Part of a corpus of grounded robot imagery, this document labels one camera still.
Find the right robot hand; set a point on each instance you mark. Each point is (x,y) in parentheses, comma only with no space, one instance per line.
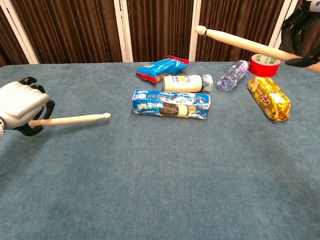
(305,32)

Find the blue red-edged snack bag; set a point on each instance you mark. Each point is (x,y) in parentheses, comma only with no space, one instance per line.
(160,68)

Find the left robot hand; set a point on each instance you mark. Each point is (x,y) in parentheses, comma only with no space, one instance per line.
(20,102)

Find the white milk bottle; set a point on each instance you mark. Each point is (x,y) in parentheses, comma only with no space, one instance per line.
(182,83)

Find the white screen frame post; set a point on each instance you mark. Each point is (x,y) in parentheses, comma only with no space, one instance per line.
(124,32)
(197,12)
(277,32)
(21,32)

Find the red tape roll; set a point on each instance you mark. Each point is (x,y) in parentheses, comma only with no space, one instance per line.
(262,69)

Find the clear plastic water bottle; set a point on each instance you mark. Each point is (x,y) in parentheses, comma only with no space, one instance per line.
(232,75)

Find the gold foil snack pack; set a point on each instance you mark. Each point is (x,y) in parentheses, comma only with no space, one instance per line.
(270,98)

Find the blue table cloth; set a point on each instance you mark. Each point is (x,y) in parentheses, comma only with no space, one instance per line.
(150,175)

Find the pale wooden drumstick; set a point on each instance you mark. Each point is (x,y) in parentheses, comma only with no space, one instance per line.
(75,119)
(237,41)

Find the dark brown curtain panel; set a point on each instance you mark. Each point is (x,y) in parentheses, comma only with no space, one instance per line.
(7,42)
(75,30)
(160,27)
(235,17)

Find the blue cookie box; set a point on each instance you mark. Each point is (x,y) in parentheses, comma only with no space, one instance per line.
(170,105)

